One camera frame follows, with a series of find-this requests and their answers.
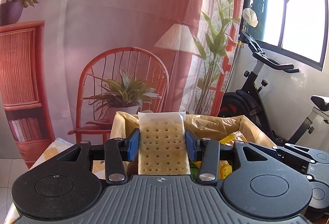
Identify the printed room backdrop cloth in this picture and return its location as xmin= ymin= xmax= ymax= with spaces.
xmin=1 ymin=0 xmax=244 ymax=167

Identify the black exercise bike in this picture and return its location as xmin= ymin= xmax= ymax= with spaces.
xmin=217 ymin=30 xmax=329 ymax=150

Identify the cracker pack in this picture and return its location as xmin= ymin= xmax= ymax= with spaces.
xmin=138 ymin=112 xmax=191 ymax=176

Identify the window with dark frame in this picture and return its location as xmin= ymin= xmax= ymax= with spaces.
xmin=245 ymin=0 xmax=328 ymax=70

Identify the taped cardboard box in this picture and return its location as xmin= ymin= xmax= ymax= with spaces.
xmin=110 ymin=110 xmax=277 ymax=180

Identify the yellow corn snack bag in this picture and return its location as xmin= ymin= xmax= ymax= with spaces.
xmin=219 ymin=131 xmax=248 ymax=146

